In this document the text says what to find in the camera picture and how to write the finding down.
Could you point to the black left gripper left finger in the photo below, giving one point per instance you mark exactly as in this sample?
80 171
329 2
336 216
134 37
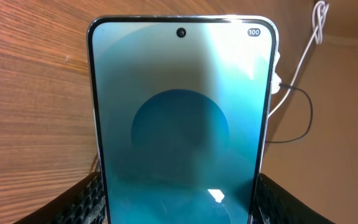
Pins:
84 203

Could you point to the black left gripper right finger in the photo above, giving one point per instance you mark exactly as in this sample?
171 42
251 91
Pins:
274 205

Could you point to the turquoise screen smartphone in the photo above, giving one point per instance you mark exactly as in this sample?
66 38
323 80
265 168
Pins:
180 108

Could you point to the white power strip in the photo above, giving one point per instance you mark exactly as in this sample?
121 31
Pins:
276 80

